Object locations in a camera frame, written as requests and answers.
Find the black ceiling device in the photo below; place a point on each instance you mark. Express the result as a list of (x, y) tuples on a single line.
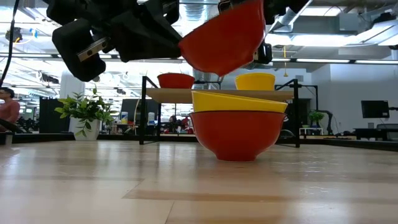
[(15, 35)]

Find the person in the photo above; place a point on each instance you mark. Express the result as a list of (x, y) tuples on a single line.
[(9, 113), (186, 123), (286, 119), (172, 121)]

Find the black background robot arm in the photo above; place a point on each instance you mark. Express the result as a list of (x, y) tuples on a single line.
[(330, 121)]

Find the yellow mini bowl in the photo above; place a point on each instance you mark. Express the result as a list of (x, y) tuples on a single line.
[(255, 82), (236, 104)]

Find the small green potted plant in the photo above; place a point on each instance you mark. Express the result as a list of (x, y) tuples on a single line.
[(316, 116)]

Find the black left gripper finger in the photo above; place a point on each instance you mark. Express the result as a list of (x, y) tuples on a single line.
[(71, 40), (146, 37)]

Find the green plant white pot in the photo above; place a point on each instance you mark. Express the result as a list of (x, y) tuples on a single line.
[(84, 127)]

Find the silver ribbed ventilation duct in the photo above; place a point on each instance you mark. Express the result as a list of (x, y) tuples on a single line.
[(290, 15), (194, 12)]

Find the black table edge rail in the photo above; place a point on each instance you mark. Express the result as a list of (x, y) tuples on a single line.
[(118, 137)]

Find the black computer monitor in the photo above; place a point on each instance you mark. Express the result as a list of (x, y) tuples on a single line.
[(374, 109)]

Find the red mini bowl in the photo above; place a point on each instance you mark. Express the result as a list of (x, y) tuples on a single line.
[(224, 40), (236, 137), (175, 81)]

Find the wooden shelf black frame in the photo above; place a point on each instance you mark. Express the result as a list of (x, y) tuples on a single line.
[(174, 95)]

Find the black partition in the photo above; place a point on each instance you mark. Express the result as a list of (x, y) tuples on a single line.
[(49, 118)]

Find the black desk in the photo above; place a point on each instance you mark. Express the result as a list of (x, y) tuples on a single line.
[(373, 132)]

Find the large dark screen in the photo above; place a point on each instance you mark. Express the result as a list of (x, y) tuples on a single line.
[(130, 109)]

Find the long ceiling light strip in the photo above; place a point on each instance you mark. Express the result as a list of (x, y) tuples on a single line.
[(323, 60)]

